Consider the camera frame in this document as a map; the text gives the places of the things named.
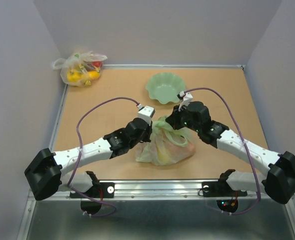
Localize green avocado print plastic bag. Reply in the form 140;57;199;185
135;116;196;166

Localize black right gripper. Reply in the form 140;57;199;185
166;102;201;133

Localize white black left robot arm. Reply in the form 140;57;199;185
24;117;152;201

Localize aluminium mounting rail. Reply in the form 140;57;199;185
28;178;291;201

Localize green scalloped bowl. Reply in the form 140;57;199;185
145;72;187;105

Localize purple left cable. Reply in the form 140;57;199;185
67;96;141;218

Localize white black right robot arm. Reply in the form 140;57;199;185
165;101;295;204

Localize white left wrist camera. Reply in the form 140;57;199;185
137;104;155;126

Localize clear plastic bag of fruit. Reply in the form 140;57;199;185
52;51;108;87

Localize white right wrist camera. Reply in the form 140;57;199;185
177;91;193;112

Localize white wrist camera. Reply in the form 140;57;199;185
137;104;155;126
177;91;193;112

